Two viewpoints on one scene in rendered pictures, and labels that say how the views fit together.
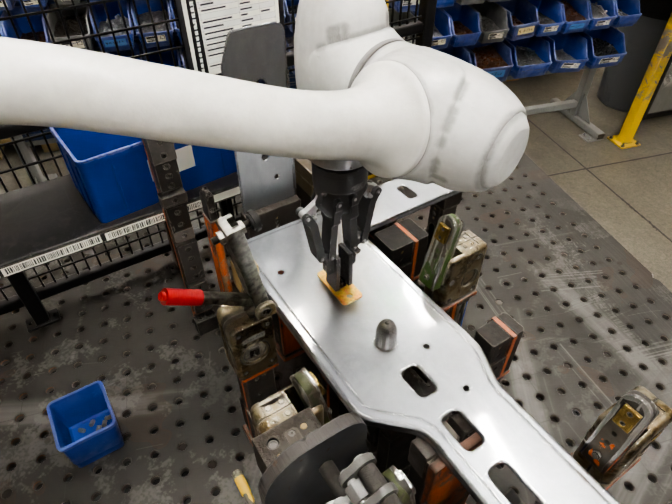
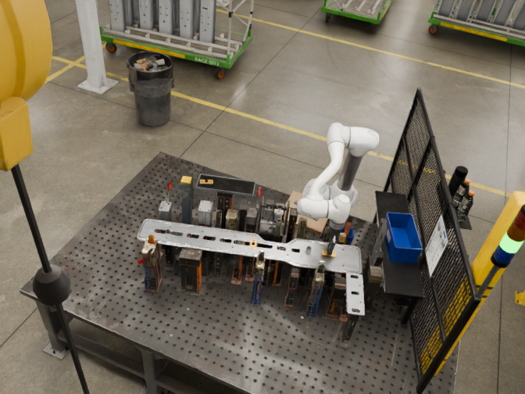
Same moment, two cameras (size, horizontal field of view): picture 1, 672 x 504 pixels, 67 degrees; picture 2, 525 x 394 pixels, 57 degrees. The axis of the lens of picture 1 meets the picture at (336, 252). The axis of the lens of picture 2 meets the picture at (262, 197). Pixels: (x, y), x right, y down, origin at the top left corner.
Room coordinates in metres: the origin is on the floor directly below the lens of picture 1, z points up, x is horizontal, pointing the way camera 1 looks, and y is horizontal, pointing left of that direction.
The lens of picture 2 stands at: (1.36, -1.93, 3.20)
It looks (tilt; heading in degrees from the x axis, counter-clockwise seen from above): 41 degrees down; 125
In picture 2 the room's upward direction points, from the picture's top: 7 degrees clockwise
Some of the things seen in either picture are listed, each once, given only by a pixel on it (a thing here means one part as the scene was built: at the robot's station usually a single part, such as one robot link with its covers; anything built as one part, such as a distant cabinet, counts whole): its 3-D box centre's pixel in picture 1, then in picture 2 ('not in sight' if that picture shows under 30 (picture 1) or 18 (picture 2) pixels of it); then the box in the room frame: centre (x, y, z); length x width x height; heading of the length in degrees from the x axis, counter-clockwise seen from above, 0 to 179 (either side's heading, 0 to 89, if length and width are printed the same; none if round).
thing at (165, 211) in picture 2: not in sight; (166, 226); (-0.41, -0.44, 0.88); 0.11 x 0.10 x 0.36; 123
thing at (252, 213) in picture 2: not in sight; (251, 233); (0.05, -0.11, 0.89); 0.13 x 0.11 x 0.38; 123
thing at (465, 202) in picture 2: not in sight; (465, 205); (1.11, 0.34, 1.53); 0.06 x 0.06 x 0.20
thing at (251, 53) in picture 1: (262, 127); (378, 243); (0.80, 0.13, 1.17); 0.12 x 0.01 x 0.34; 123
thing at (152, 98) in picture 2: not in sight; (151, 90); (-2.49, 1.23, 0.36); 0.54 x 0.50 x 0.73; 107
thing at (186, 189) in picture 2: not in sight; (187, 206); (-0.41, -0.24, 0.92); 0.08 x 0.08 x 0.44; 33
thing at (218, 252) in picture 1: (230, 310); (343, 244); (0.57, 0.18, 0.95); 0.03 x 0.01 x 0.50; 33
